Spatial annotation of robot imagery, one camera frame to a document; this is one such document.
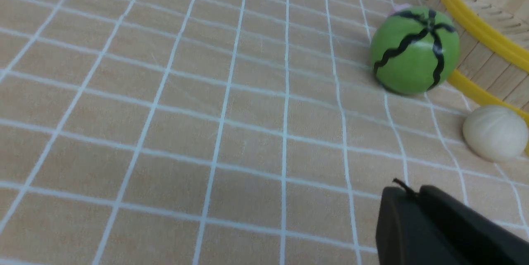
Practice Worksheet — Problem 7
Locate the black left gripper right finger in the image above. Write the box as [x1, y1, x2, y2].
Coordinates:
[418, 185, 529, 265]

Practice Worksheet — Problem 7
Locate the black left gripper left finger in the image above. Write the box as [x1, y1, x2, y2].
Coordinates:
[375, 179, 458, 265]

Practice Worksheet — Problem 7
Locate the cream steamed bun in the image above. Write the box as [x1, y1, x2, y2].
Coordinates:
[462, 105, 529, 163]

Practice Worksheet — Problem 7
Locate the bamboo steamer tray yellow rim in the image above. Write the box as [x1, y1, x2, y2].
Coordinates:
[426, 0, 529, 154]

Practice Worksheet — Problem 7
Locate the green toy watermelon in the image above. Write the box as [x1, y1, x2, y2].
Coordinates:
[369, 6, 461, 95]

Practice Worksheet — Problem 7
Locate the pink foam cube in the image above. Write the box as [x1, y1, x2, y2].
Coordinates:
[391, 3, 412, 14]

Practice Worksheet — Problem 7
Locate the beige checkered tablecloth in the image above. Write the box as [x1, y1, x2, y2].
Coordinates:
[0, 0, 528, 265]

